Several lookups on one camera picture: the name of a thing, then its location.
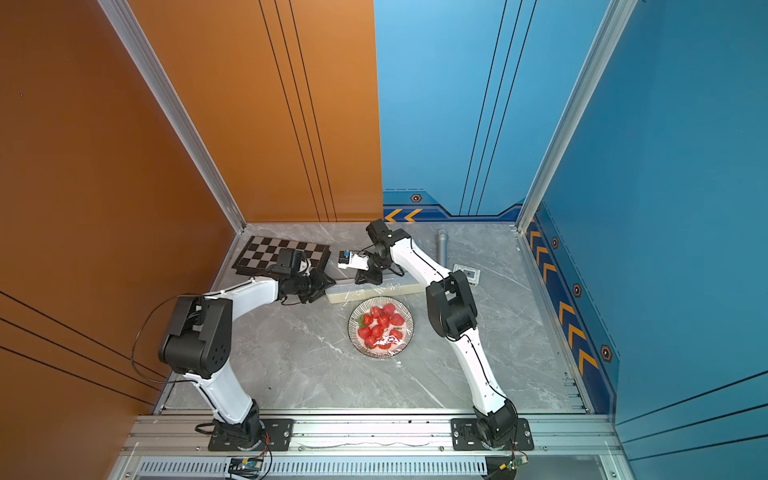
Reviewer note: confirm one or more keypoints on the green circuit board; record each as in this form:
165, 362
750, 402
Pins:
505, 468
245, 468

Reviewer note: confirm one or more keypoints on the patterned plate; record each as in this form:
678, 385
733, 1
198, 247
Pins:
381, 327

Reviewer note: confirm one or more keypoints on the cream plastic wrap dispenser box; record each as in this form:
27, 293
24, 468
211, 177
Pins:
347, 290

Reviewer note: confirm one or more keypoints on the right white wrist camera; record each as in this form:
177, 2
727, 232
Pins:
357, 260

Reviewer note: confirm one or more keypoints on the small white digital timer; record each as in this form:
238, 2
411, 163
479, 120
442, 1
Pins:
472, 274

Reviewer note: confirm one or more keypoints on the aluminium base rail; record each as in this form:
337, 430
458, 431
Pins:
374, 444

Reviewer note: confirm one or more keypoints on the black white chessboard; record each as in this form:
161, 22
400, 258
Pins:
261, 257

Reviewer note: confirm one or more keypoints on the clear plastic wrap sheet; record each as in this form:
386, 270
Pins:
381, 327

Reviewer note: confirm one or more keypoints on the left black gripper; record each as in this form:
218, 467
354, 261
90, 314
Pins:
322, 283

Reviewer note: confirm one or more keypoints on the silver microphone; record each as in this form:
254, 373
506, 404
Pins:
441, 245

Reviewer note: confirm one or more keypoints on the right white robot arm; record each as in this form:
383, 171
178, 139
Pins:
452, 313

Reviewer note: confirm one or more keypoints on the right aluminium frame post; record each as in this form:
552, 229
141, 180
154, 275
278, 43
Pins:
611, 28

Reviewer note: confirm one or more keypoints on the left aluminium frame post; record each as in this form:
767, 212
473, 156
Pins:
127, 27

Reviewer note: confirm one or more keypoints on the aluminium frame post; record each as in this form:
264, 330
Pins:
611, 28
127, 27

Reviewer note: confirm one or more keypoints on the left green circuit board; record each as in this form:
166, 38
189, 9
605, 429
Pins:
245, 468

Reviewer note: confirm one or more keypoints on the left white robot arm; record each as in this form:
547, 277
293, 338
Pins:
198, 342

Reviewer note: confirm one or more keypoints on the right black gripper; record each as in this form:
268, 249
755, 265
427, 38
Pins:
368, 277

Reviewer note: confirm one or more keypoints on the right green circuit board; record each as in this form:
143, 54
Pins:
505, 468

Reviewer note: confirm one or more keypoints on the red strawberries pile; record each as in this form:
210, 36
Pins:
379, 329

